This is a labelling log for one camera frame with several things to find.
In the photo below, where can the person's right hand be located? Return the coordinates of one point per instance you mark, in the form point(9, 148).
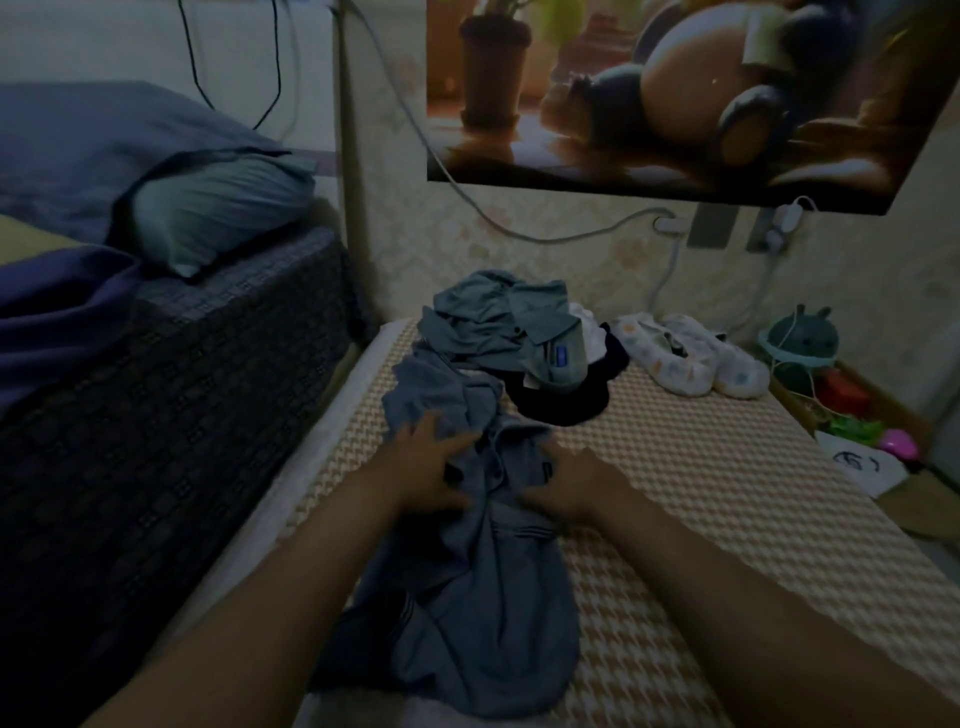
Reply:
point(573, 483)

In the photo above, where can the person's left hand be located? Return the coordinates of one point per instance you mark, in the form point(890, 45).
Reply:
point(420, 468)

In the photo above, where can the black garment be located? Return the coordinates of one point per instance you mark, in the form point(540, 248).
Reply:
point(578, 402)

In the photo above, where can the white polo shirt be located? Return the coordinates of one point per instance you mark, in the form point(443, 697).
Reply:
point(593, 333)

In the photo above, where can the blue polo shirt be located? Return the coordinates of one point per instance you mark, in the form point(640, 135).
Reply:
point(480, 615)

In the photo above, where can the person's left forearm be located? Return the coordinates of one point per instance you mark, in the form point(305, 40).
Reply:
point(255, 615)

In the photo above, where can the person's right forearm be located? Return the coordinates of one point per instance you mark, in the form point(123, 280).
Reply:
point(780, 615)

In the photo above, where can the dark patterned bed cover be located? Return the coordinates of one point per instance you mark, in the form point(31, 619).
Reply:
point(180, 435)

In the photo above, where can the teal round bunny lamp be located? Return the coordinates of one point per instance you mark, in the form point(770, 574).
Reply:
point(800, 338)

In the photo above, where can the red toy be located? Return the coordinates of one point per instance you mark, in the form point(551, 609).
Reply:
point(845, 393)

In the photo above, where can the green toy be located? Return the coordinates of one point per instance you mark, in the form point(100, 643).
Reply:
point(855, 428)

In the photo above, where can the white printed card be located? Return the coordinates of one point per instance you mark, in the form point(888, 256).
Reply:
point(863, 465)

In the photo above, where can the grey-green pillow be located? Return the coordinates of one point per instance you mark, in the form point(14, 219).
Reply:
point(218, 210)

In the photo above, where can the pink ball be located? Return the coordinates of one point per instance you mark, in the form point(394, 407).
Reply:
point(900, 444)

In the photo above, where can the white charger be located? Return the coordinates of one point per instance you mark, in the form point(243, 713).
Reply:
point(785, 225)

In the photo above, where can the wooden bedside tray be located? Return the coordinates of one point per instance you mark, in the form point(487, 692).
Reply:
point(930, 510)

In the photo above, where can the blue folded blanket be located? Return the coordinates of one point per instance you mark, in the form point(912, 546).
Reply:
point(60, 323)

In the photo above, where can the blue pillow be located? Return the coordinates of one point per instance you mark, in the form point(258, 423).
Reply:
point(105, 150)

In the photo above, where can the yellow-green cushion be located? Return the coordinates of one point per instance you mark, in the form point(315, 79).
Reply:
point(33, 240)

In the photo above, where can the white wall plug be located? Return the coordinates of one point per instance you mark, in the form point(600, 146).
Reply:
point(669, 225)

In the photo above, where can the grey wall socket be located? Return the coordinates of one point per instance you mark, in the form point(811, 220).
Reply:
point(713, 225)

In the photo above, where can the cartoon bear wall poster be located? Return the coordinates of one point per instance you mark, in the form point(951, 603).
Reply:
point(675, 90)

